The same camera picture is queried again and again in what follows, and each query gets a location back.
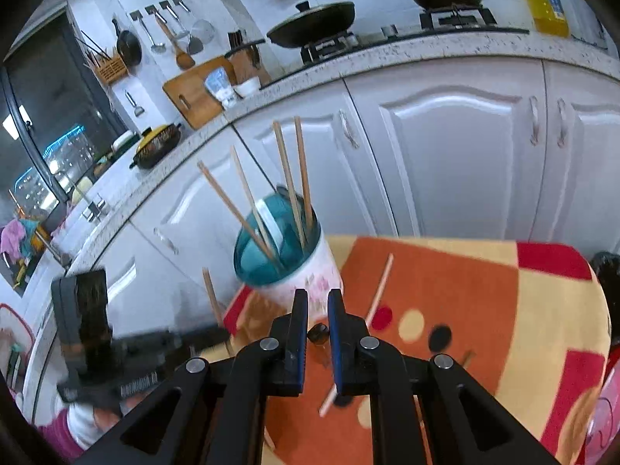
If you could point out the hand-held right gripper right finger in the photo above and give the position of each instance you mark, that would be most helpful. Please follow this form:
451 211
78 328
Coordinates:
336 344

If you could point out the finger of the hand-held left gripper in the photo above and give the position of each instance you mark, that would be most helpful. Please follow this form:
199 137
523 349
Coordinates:
198 340

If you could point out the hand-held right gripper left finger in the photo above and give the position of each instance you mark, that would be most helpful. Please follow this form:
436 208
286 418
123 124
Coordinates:
300 344

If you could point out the floral ceramic utensil holder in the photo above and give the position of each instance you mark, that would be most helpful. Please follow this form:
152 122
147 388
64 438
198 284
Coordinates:
312 264

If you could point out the person's left forearm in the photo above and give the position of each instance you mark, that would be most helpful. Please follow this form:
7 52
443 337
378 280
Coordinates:
72 428

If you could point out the white cabinet door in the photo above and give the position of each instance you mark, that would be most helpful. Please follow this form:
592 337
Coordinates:
586 164
193 232
460 164
300 164

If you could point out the pink cloth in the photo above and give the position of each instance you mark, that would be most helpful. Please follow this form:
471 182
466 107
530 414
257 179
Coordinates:
12 240

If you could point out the metal faucet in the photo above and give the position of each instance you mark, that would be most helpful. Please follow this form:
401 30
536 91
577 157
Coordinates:
94 208

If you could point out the orange yellow red printed blanket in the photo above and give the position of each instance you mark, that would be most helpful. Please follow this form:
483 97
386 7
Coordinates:
484 300

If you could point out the yellow black clay pot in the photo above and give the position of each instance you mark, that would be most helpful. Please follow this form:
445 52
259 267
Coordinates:
157 145

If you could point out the dark window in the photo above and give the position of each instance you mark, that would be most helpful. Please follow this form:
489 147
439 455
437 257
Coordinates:
43 106

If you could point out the metal peeler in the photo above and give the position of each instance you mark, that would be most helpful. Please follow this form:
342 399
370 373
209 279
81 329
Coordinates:
137 106

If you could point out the wooden cutting board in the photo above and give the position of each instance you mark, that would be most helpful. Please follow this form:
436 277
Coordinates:
193 97

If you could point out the blue white packet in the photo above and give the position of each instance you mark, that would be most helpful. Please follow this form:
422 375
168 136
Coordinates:
220 87

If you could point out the white bowl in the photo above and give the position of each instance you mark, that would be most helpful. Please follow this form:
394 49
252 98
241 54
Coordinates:
247 88

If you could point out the wooden chopstick basket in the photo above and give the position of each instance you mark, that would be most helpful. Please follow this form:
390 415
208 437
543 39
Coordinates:
111 68

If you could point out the person's pink clothing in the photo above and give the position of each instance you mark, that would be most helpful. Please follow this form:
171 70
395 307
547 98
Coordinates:
605 411

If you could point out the wooden knife block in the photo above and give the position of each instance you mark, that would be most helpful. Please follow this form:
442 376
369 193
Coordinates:
249 63

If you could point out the black hanging pan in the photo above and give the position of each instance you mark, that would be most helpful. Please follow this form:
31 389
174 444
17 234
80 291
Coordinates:
128 46

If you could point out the metal ladle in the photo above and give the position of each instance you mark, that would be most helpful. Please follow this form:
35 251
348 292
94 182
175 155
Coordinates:
157 43

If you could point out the metal skimmer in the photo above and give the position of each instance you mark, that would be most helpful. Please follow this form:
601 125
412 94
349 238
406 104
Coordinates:
202 34

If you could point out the speckled kitchen countertop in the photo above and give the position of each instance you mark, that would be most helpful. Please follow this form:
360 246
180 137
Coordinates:
436 46

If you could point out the black wok with lid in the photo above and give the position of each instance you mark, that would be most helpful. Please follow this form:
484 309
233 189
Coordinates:
315 22

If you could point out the black gas stove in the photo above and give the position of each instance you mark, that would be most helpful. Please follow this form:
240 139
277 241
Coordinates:
460 19

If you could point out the yellow oil bottle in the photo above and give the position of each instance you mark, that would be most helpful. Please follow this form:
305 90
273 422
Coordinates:
545 0

